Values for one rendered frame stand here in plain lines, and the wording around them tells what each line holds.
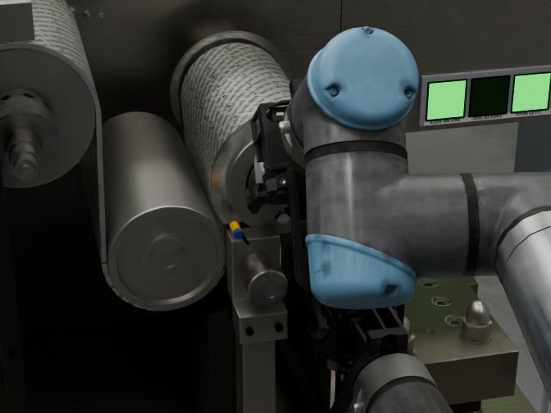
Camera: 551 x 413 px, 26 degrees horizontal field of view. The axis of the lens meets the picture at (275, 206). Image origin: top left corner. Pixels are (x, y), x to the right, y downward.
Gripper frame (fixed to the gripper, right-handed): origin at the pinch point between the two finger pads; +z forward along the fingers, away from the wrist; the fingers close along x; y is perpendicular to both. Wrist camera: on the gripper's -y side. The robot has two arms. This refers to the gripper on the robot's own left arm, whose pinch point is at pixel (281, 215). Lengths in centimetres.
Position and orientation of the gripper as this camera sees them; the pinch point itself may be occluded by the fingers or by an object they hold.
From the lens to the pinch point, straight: 116.5
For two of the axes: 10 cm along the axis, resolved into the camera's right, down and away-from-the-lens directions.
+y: -1.5, -9.7, 2.1
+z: -1.8, 2.4, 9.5
